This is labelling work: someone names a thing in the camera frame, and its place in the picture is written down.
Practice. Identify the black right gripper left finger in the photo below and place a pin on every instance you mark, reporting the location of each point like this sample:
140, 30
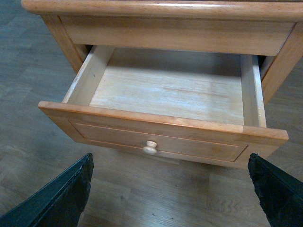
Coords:
60, 203

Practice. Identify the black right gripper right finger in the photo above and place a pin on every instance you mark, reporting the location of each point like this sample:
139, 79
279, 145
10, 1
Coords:
279, 193

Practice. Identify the drawer wooden knob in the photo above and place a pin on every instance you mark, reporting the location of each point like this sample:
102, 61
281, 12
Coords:
150, 148

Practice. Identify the wooden nightstand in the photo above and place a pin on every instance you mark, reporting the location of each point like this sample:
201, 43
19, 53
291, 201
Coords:
272, 28

